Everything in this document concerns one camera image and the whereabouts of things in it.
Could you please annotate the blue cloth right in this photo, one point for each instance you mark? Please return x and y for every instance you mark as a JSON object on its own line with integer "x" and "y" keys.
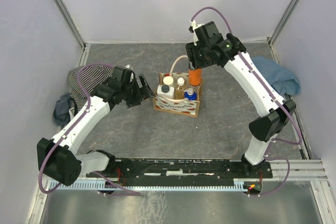
{"x": 280, "y": 78}

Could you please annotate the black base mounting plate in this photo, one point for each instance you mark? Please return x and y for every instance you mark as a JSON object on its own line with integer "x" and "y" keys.
{"x": 148, "y": 172}

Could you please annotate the orange pump bottle blue top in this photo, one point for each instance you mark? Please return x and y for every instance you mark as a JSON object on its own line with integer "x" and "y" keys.
{"x": 194, "y": 75}

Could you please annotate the dark blue cloth left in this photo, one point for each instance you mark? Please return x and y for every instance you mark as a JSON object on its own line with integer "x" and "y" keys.
{"x": 61, "y": 115}

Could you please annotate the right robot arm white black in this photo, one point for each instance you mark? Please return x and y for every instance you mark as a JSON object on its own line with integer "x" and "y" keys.
{"x": 273, "y": 110}

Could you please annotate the aluminium frame rail front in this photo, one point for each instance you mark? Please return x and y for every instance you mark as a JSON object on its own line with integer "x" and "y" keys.
{"x": 296, "y": 169}

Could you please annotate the clear amber liquid bottle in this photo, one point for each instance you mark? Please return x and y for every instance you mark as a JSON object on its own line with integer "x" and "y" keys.
{"x": 179, "y": 88}

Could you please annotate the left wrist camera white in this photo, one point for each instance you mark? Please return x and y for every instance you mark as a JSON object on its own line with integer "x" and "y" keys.
{"x": 129, "y": 67}

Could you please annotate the striped black white cloth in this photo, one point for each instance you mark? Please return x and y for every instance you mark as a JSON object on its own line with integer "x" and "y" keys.
{"x": 89, "y": 78}

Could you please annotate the pale green bottle cream cap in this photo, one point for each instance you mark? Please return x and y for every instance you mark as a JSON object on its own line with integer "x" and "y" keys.
{"x": 168, "y": 80}

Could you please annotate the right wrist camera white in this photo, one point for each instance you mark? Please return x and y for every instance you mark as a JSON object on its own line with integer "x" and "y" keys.
{"x": 192, "y": 28}

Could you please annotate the blue pump bottle front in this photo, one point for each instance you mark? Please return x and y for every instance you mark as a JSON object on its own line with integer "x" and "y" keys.
{"x": 190, "y": 94}

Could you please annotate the right aluminium corner post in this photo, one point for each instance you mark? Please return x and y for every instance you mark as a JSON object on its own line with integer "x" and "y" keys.
{"x": 283, "y": 21}

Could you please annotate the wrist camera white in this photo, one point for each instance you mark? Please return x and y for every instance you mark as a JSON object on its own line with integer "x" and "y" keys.
{"x": 192, "y": 28}
{"x": 129, "y": 67}

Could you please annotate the white bottle dark grey cap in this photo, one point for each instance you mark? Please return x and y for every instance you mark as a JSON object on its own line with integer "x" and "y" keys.
{"x": 165, "y": 91}

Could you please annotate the left aluminium corner post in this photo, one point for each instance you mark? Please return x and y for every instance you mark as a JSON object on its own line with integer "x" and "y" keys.
{"x": 69, "y": 21}

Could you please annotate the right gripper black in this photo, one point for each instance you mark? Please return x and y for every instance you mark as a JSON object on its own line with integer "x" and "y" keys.
{"x": 195, "y": 60}

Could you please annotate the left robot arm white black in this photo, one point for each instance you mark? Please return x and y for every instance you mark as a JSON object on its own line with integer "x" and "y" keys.
{"x": 58, "y": 157}

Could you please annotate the aluminium corner post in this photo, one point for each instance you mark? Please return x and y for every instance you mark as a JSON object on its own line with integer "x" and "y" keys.
{"x": 69, "y": 21}
{"x": 283, "y": 21}

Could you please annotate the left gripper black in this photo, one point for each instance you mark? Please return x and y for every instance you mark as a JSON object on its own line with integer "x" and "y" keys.
{"x": 138, "y": 93}

